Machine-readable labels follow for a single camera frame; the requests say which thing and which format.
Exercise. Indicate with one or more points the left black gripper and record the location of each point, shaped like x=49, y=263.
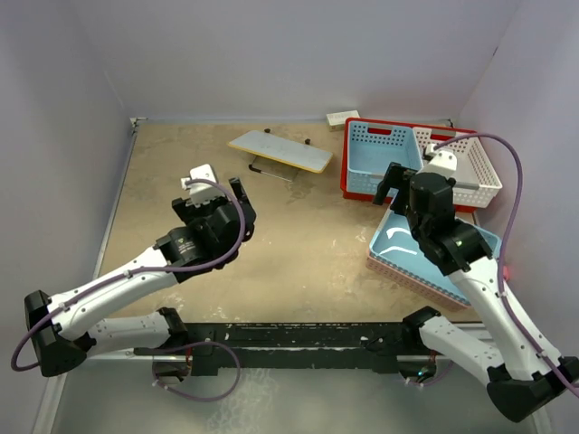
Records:
x=193, y=215

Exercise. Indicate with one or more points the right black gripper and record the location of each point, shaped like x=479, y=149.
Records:
x=393, y=179

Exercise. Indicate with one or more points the small blue perforated basket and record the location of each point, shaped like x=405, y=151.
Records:
x=371, y=147

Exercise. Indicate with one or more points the large blue basket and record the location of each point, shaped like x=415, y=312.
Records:
x=398, y=253

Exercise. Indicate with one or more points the white perforated basket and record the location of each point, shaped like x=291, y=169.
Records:
x=477, y=181

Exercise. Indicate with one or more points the large pink basket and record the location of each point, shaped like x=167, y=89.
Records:
x=407, y=282

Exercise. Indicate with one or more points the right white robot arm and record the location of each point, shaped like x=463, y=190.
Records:
x=521, y=370

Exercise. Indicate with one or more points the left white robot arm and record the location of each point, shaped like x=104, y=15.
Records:
x=68, y=328

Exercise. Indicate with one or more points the red plastic tray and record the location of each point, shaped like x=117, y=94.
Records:
x=370, y=146

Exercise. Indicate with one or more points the yellow-edged whiteboard stand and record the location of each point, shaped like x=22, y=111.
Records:
x=301, y=156

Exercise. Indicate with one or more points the small white box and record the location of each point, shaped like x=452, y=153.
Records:
x=336, y=121

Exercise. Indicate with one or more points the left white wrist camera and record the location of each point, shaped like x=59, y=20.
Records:
x=200, y=185

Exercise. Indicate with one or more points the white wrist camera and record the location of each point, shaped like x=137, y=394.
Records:
x=200, y=185
x=441, y=162

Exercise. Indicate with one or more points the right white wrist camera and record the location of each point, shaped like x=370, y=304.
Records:
x=441, y=162

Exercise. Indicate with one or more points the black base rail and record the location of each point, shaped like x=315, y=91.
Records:
x=381, y=347

